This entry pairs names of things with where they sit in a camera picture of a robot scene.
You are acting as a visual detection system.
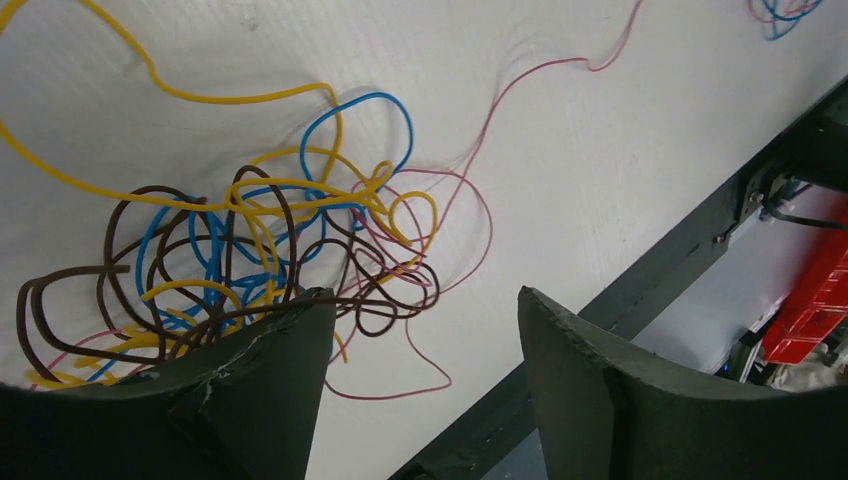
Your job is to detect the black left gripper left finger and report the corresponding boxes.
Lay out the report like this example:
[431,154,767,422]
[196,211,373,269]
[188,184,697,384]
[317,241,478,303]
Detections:
[1,289,335,479]

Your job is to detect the tangled brown cables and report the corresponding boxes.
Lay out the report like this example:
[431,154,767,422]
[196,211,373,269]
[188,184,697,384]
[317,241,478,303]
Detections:
[15,165,442,367]

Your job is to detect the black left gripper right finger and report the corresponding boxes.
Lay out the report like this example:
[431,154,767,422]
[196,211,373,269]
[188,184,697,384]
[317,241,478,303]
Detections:
[517,287,847,479]

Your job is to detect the tangled blue cables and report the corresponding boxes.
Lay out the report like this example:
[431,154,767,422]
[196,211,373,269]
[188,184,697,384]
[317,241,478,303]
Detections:
[86,91,415,384]

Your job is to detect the tangled yellow cables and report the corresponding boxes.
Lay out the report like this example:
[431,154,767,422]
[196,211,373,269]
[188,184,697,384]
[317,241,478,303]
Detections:
[0,0,440,391]

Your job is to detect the red plastic bin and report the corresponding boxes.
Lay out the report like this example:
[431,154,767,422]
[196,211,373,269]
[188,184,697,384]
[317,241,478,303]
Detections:
[762,204,847,364]

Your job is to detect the tangled pink cables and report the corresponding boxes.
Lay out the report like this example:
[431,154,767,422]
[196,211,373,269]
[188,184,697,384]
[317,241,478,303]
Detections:
[29,0,645,402]

